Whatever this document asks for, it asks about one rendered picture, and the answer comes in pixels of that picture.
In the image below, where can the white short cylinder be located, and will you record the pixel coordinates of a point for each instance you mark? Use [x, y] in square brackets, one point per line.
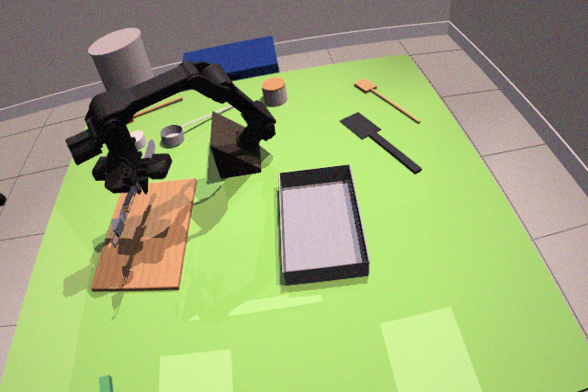
[140, 139]

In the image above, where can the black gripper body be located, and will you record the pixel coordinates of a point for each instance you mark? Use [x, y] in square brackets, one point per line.
[156, 168]

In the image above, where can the dark grey spatula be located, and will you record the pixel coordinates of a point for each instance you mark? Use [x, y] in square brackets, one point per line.
[364, 128]

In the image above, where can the grey saucepan with long handle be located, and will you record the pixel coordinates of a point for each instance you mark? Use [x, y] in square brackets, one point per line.
[173, 134]

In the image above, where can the grey cylinder with orange top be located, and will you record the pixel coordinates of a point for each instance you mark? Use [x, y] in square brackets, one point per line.
[275, 92]

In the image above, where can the wooden board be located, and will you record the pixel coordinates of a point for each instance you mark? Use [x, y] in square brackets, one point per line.
[151, 250]

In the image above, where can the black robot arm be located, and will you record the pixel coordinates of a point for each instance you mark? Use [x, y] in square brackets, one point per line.
[110, 112]

